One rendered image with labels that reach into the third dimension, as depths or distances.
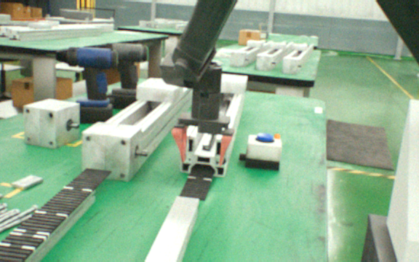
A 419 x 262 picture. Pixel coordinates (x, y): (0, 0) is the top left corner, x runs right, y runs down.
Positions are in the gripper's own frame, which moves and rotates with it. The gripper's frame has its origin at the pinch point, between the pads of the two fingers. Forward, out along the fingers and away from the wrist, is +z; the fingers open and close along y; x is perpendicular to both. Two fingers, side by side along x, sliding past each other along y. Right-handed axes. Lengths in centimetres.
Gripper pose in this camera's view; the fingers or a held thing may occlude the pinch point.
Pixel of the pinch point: (201, 159)
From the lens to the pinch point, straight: 95.1
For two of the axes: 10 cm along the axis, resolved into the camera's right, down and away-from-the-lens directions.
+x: -1.4, 2.3, -9.6
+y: -9.9, -1.0, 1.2
